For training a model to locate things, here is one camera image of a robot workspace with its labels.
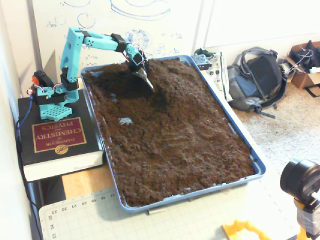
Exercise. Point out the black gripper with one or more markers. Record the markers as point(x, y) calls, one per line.
point(141, 70)

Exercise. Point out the brown soil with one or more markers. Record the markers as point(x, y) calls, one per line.
point(175, 137)

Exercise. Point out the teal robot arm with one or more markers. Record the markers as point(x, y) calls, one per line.
point(72, 55)

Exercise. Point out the black perforated box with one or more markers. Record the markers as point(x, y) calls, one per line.
point(201, 60)

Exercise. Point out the whiteboard with blue sketches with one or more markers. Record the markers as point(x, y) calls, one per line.
point(112, 15)

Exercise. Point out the black chemistry physics handbook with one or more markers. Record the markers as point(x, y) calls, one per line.
point(60, 135)

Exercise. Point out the grey black backpack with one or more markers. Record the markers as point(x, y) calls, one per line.
point(260, 75)

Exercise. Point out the blue plastic tray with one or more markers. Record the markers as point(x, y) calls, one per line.
point(150, 204)

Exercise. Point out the grey metal tube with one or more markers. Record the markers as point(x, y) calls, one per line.
point(156, 211)

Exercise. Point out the pale grid cutting mat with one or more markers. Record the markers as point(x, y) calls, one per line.
point(150, 225)

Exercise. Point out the cardboard box with clutter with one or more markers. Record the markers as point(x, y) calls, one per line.
point(303, 80)

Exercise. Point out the yellow plastic frame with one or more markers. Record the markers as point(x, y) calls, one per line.
point(240, 231)

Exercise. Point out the black camera lens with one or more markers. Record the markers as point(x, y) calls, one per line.
point(297, 180)

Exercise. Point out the yellow taped camera mount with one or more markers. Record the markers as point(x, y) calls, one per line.
point(306, 220)

